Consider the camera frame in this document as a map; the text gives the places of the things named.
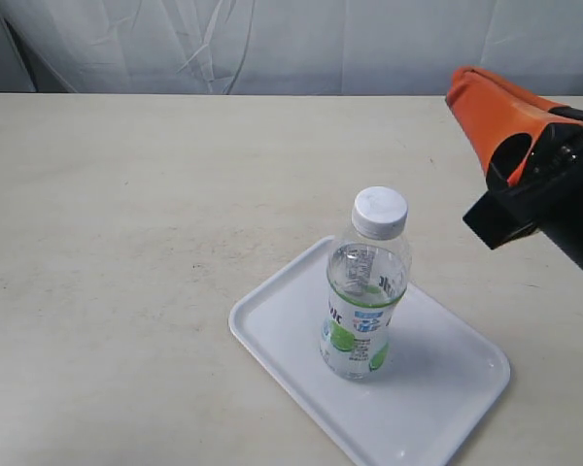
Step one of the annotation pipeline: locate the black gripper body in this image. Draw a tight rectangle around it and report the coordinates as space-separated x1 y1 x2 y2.
463 114 583 271

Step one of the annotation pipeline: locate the clear plastic water bottle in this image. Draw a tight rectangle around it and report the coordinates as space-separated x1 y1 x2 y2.
320 186 412 380

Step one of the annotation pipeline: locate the white plastic tray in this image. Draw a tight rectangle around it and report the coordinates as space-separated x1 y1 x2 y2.
228 237 510 465

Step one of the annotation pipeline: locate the white backdrop cloth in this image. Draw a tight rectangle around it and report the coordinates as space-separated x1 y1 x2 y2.
0 1 583 95

